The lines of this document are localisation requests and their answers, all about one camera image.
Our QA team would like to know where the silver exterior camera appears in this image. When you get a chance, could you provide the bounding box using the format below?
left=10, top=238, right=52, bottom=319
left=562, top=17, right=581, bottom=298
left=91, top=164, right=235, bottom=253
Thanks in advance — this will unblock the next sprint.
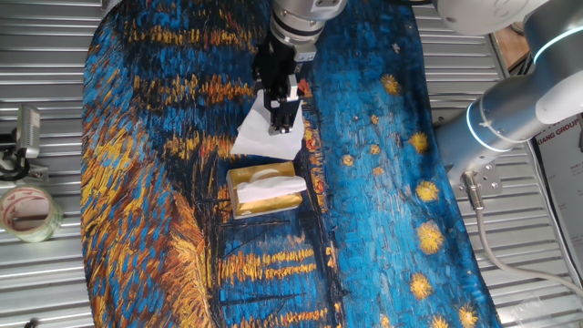
left=15, top=104, right=42, bottom=159

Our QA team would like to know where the gold tissue pack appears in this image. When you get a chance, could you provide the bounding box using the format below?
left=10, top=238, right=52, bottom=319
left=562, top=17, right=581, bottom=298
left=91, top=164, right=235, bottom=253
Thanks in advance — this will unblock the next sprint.
left=226, top=160, right=304, bottom=220

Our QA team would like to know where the starry night painted tablecloth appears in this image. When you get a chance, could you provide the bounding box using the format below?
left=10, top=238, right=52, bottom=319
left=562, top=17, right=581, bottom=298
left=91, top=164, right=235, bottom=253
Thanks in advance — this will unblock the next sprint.
left=80, top=0, right=502, bottom=328

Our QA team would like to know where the white printed paper sheet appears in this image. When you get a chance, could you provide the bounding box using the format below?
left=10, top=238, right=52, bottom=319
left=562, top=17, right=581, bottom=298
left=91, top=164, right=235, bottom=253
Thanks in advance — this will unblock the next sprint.
left=530, top=113, right=583, bottom=283

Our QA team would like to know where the grey cable with metal plug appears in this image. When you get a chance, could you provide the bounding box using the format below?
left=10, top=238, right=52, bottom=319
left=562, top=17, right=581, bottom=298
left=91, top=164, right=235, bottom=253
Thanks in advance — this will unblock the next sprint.
left=459, top=171, right=583, bottom=300

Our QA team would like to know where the clear plastic bag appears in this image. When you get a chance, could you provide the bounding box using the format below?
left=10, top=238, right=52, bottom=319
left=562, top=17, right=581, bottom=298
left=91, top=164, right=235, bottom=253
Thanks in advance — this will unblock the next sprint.
left=507, top=294, right=573, bottom=327

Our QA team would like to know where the white napkin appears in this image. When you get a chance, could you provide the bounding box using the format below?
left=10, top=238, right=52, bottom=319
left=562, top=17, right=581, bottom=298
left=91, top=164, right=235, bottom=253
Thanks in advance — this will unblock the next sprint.
left=235, top=175, right=308, bottom=204
left=230, top=88, right=305, bottom=161

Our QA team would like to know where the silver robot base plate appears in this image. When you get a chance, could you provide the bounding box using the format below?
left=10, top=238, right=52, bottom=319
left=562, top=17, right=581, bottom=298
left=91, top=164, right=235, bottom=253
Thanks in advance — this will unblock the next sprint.
left=448, top=159, right=505, bottom=200

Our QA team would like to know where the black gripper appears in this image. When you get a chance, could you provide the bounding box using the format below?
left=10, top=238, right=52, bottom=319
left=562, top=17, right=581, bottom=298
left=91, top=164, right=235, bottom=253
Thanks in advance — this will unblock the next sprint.
left=252, top=38, right=304, bottom=137

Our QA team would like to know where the clear tape roll red print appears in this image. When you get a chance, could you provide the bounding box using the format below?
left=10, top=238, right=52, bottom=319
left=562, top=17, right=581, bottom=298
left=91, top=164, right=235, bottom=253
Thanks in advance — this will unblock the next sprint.
left=0, top=185, right=64, bottom=243

